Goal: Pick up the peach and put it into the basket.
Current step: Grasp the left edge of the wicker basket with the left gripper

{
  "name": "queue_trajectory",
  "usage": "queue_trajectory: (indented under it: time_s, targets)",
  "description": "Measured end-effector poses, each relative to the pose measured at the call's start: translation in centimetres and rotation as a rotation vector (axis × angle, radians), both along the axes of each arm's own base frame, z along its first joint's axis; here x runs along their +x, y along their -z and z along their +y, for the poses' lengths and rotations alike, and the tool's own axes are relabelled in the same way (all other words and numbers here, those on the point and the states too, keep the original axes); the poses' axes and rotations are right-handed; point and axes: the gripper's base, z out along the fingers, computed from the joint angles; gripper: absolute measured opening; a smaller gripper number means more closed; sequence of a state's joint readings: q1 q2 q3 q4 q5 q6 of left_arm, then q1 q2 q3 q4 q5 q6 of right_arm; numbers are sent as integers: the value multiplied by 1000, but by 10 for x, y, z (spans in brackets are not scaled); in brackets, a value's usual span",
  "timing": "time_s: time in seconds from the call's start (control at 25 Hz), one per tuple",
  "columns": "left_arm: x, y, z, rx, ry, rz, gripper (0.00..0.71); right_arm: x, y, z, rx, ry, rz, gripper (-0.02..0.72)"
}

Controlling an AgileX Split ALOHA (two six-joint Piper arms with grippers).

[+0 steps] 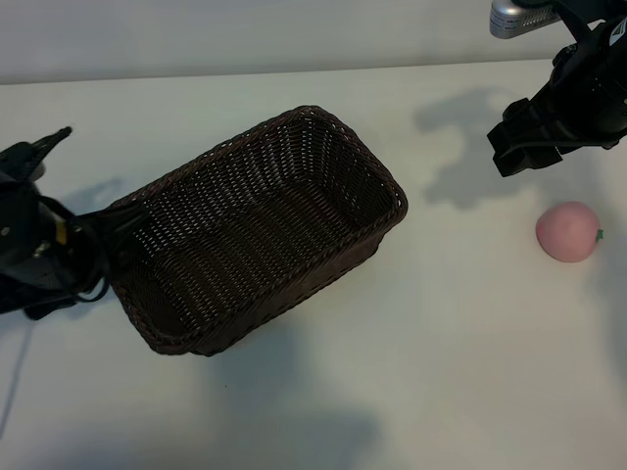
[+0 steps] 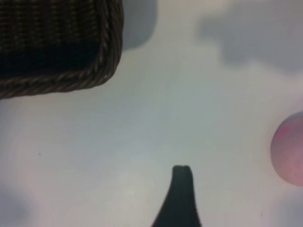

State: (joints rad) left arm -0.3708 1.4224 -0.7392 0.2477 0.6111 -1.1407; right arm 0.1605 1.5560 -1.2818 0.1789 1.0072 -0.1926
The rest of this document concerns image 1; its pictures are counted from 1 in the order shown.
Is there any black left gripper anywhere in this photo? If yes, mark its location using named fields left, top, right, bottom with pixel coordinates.
left=63, top=203, right=151, bottom=288

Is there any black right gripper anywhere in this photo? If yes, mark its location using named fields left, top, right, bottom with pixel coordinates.
left=487, top=36, right=627, bottom=178

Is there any pink peach with green leaf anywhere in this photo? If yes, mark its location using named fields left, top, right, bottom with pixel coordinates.
left=534, top=200, right=604, bottom=264

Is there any dark brown wicker basket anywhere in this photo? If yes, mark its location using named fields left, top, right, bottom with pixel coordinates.
left=100, top=104, right=409, bottom=357

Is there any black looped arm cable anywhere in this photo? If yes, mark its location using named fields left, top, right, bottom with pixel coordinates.
left=71, top=214, right=112, bottom=304

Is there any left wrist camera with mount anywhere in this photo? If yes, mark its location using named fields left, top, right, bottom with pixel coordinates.
left=0, top=125, right=73, bottom=186

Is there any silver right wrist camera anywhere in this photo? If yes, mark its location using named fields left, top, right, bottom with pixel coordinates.
left=489, top=0, right=562, bottom=39

